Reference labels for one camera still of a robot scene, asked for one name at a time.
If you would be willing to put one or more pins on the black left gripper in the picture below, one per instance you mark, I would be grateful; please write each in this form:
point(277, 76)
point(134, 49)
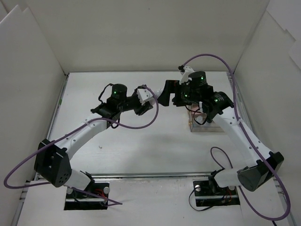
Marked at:
point(138, 105)

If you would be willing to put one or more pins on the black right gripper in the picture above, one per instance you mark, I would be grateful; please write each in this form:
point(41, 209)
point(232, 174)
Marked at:
point(175, 94)

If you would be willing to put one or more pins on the lilac lipstick tube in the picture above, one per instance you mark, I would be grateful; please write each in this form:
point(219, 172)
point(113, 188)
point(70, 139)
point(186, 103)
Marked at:
point(159, 92)

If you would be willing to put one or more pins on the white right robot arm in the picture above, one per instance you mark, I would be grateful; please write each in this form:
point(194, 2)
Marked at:
point(260, 161)

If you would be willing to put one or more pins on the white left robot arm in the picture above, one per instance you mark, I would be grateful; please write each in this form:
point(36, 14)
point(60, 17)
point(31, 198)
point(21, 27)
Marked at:
point(53, 160)

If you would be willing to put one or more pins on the clear organizer frame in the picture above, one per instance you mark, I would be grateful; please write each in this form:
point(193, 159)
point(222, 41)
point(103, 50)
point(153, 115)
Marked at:
point(195, 108)

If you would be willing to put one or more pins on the aluminium rail frame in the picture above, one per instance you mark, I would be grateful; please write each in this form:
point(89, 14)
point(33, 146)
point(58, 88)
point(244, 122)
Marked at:
point(151, 168)

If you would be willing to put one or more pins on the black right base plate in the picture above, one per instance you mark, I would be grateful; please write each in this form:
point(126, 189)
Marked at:
point(207, 194)

